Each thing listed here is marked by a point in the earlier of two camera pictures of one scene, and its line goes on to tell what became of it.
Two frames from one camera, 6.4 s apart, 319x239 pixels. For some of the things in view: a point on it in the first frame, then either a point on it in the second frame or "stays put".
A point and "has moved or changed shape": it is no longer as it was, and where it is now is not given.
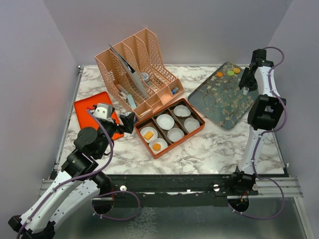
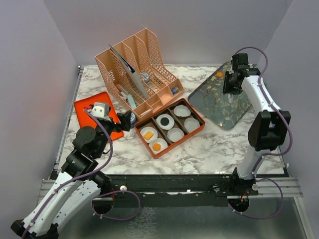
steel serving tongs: [245, 92] has moved or changed shape
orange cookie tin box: [168, 127] stays put
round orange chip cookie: [156, 147] stays put
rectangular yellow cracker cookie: [148, 135] stays put
